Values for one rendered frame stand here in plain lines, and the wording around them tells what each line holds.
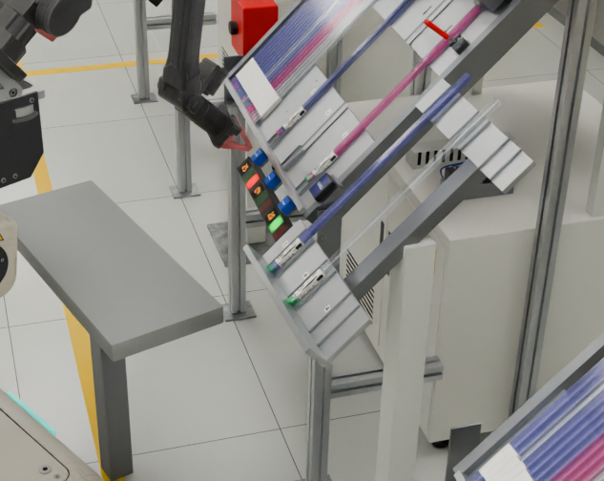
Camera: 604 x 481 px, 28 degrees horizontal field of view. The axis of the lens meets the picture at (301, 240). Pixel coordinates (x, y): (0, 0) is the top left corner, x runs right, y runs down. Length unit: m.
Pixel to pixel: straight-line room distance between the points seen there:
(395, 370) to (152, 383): 1.00
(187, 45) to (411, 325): 0.70
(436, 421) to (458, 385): 0.11
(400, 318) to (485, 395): 0.67
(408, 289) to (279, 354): 1.08
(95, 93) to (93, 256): 2.21
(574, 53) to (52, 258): 1.12
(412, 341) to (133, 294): 0.56
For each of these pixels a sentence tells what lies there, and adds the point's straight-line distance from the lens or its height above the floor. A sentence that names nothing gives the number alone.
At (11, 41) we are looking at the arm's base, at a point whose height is 1.21.
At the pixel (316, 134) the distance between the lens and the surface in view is 2.55.
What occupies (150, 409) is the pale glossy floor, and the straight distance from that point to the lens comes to 3.03.
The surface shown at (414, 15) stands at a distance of 2.57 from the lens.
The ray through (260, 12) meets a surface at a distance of 3.27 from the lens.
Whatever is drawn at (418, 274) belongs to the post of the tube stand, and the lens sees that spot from 2.16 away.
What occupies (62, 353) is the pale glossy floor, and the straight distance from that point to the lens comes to 3.25.
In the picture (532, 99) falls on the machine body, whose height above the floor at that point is 0.62.
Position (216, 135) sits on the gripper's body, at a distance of 2.58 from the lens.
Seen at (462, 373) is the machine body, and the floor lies 0.25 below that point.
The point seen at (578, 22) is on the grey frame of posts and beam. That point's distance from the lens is 2.38.
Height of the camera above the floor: 1.93
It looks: 32 degrees down
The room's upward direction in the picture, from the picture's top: 1 degrees clockwise
